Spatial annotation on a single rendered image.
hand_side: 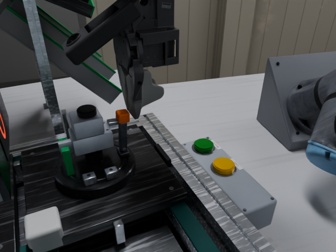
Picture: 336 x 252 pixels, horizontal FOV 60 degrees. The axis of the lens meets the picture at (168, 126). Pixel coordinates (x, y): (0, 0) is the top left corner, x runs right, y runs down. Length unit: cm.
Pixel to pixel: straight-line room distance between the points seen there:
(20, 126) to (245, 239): 72
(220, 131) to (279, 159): 18
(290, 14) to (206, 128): 289
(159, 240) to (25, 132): 56
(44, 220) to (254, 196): 32
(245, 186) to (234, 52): 267
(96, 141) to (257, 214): 28
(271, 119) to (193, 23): 235
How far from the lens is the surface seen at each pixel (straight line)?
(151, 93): 47
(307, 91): 78
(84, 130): 47
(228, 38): 306
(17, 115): 103
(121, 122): 49
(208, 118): 90
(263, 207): 50
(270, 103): 86
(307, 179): 75
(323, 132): 62
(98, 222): 46
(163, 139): 63
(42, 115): 99
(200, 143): 59
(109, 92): 70
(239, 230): 47
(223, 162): 55
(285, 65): 87
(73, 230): 46
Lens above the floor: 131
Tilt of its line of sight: 32 degrees down
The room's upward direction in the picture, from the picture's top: straight up
